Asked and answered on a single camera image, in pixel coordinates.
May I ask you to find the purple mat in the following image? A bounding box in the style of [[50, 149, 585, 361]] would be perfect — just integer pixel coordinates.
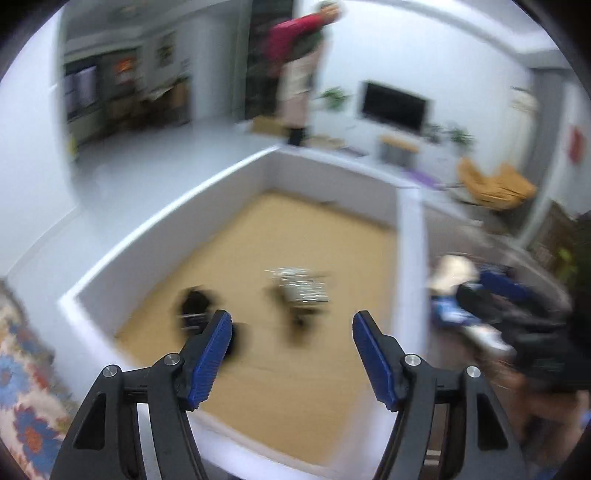
[[404, 168, 446, 190]]

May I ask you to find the black television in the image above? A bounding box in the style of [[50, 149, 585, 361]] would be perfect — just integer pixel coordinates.
[[360, 80, 428, 134]]

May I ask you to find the black box with white print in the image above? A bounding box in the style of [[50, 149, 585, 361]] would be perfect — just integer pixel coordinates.
[[264, 265, 333, 344]]

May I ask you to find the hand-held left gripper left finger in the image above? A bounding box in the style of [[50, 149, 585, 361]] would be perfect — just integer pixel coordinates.
[[50, 309, 233, 480]]

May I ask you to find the white storage box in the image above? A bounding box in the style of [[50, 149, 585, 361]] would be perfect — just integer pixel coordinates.
[[58, 145, 432, 478]]

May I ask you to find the floral rug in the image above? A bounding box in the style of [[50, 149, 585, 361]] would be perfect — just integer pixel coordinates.
[[0, 277, 79, 476]]

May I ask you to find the cardboard box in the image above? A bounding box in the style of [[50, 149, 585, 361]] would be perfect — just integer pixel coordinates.
[[252, 115, 284, 137]]

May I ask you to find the leafy potted plant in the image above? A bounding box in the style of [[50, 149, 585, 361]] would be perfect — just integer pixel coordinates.
[[316, 87, 352, 112]]

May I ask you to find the black object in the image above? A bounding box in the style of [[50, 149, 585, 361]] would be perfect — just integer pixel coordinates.
[[178, 286, 238, 358]]

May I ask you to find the large potted plant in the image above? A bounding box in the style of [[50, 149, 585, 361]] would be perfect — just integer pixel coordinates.
[[445, 122, 476, 149]]

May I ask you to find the white television cabinet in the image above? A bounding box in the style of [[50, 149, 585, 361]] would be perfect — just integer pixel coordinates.
[[318, 117, 462, 162]]

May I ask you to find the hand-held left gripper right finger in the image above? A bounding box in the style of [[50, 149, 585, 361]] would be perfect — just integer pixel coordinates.
[[352, 311, 529, 480]]

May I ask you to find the blue and black bag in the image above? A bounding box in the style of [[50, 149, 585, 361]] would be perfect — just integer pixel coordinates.
[[455, 268, 532, 324]]

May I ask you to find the cream mesh bag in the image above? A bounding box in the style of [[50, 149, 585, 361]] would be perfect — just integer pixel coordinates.
[[427, 254, 481, 294]]

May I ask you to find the yellow lounge chair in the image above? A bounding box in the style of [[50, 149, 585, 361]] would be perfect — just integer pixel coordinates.
[[456, 157, 539, 213]]

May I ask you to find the wooden bench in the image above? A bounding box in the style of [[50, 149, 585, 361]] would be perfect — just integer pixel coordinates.
[[379, 135, 421, 167]]

